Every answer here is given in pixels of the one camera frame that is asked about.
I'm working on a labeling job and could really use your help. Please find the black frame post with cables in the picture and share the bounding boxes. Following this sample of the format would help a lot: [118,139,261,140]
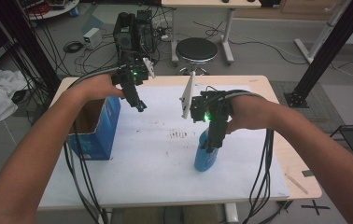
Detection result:
[0,0,63,96]

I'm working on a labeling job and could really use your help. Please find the blue cardboard box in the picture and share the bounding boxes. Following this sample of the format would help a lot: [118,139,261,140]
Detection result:
[66,95,122,161]

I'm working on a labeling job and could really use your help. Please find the grey floor mat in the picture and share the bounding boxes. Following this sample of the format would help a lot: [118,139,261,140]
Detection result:
[270,79,346,133]

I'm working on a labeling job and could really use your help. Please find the coiled black cable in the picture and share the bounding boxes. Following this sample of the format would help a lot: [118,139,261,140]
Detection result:
[63,40,85,54]

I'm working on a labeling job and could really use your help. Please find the white paper sheet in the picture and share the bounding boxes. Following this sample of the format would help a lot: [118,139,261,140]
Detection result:
[38,84,290,209]

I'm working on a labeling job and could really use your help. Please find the round white table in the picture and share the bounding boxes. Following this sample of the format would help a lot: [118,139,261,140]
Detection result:
[24,0,81,21]

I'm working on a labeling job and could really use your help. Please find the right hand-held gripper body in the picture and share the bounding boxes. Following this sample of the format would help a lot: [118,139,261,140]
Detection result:
[179,70,233,125]

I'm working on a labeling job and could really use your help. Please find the light wooden table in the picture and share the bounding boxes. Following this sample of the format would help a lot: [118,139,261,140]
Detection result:
[36,75,323,224]

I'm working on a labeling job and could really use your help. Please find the right gripper cable bundle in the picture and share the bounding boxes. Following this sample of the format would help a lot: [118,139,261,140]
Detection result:
[200,88,275,224]

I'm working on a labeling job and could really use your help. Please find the small white box device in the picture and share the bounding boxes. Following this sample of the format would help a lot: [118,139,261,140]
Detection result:
[82,27,104,50]

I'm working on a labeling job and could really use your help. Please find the long black floor cable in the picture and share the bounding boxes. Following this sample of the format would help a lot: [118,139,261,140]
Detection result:
[192,20,310,67]

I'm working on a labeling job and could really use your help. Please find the black round stool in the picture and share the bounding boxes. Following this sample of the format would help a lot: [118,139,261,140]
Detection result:
[175,36,219,77]

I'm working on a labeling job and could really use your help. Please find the person's legs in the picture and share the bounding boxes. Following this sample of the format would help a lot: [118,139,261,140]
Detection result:
[122,204,226,224]

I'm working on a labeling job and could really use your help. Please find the person's right hand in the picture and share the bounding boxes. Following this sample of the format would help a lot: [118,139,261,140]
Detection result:
[226,94,279,135]

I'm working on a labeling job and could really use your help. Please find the left gripper cable bundle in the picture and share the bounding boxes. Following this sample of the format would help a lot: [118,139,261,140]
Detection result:
[62,64,130,224]

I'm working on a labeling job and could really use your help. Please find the wooden desk with white legs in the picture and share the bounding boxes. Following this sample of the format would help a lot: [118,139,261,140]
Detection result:
[161,0,262,67]

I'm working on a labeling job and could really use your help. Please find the thin wooden stick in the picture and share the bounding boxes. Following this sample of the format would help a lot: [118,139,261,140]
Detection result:
[284,173,309,195]

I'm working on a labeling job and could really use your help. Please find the person's left hand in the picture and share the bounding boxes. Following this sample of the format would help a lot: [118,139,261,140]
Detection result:
[71,72,126,103]

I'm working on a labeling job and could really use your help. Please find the white metal stand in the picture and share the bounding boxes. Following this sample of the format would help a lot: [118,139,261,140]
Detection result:
[293,0,353,64]

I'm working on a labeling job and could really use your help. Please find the black frame post with base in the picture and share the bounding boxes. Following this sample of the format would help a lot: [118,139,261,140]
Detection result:
[284,0,353,109]

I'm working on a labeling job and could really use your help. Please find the gripper cable bundle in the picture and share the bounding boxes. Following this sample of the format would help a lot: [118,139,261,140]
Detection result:
[200,88,275,224]
[62,64,130,224]

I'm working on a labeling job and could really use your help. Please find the black computer tower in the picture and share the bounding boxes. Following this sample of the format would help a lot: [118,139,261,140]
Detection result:
[112,11,137,63]

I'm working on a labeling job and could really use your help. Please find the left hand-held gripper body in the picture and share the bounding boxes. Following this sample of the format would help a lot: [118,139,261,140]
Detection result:
[111,55,157,88]

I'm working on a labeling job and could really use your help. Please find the blue plastic bottle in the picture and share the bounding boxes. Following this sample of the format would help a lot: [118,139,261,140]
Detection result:
[193,128,219,173]

